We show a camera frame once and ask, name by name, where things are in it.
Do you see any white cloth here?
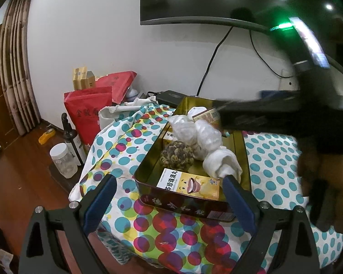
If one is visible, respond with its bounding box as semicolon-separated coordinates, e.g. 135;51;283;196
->
99;97;158;132

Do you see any white plastic bag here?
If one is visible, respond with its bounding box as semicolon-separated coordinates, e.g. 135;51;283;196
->
194;119;223;160

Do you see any polka dot cloth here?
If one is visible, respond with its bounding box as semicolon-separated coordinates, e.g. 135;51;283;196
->
69;103;343;274

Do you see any gold tin box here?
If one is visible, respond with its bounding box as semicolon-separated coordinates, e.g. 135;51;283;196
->
133;95;253;223

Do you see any large red paper bag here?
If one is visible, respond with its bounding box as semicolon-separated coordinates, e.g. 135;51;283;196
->
64;86;113;146

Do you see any white wall socket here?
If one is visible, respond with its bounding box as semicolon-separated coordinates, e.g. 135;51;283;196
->
279;68;300;92

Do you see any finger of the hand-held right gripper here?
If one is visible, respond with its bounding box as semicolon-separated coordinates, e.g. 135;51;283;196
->
214;94;300;136
259;90;300;99

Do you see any thick television cable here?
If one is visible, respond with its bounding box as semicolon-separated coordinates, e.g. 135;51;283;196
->
196;26;233;96

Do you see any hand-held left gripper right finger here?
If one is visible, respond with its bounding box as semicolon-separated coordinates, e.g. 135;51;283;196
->
223;175;321;274

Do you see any yellow medicine box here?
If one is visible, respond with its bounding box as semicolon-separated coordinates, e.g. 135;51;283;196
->
157;168;225;201

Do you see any black television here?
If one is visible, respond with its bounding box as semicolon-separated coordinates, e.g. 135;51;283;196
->
139;0;343;92

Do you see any small yellow floor object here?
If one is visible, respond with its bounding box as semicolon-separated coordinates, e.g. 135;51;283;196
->
38;129;56;145

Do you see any clear plastic jar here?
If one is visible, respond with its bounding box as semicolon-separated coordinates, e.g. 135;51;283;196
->
49;143;78;179

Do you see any flat red paper bag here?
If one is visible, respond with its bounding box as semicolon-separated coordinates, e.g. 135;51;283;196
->
96;71;138;105

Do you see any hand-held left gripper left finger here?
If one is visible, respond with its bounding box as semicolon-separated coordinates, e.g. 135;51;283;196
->
18;174;118;274

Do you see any short yellow carton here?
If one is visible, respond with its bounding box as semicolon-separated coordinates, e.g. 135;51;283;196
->
85;71;96;89

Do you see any brown patterned ball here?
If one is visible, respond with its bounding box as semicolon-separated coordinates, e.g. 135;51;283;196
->
160;140;195;172

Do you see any tall yellow carton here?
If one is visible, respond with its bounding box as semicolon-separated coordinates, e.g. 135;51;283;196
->
72;67;88;90

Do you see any brown striped curtain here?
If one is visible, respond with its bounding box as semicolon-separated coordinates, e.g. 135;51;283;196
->
0;0;42;136

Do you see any thin black cable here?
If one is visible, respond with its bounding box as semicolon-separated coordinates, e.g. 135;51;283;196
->
249;31;295;78

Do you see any small yellow carton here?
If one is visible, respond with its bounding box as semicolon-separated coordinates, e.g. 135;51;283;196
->
163;131;178;147

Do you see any black set-top box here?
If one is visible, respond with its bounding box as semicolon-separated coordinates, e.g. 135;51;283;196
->
156;90;189;106

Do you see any small orange carton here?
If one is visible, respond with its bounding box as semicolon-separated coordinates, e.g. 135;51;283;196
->
193;108;221;125

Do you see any dark glass bottle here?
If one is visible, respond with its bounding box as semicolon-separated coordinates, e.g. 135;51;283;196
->
61;113;88;166

